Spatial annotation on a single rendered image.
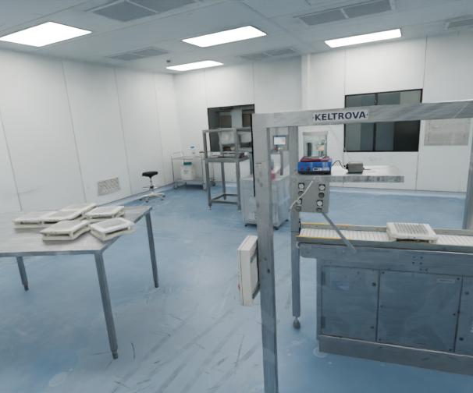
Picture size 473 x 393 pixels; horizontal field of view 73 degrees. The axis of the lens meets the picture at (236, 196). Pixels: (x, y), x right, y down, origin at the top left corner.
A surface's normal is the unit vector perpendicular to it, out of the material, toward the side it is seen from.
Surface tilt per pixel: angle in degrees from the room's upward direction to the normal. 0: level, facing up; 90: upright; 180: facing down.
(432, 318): 90
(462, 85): 90
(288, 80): 90
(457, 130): 90
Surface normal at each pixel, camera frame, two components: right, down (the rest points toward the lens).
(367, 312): -0.30, 0.24
